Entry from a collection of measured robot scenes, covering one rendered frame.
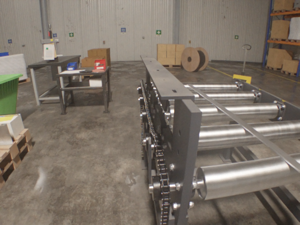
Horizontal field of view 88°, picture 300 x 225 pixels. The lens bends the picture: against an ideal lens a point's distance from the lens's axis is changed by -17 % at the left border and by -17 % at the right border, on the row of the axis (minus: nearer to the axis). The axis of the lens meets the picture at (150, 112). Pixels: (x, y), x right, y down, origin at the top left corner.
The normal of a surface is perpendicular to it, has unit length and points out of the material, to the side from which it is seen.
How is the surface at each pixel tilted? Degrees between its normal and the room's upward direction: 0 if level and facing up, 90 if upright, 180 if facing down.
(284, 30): 90
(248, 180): 59
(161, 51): 90
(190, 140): 90
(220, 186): 65
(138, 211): 0
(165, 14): 90
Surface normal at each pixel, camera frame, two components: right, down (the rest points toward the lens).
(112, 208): 0.00, -0.92
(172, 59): 0.01, 0.39
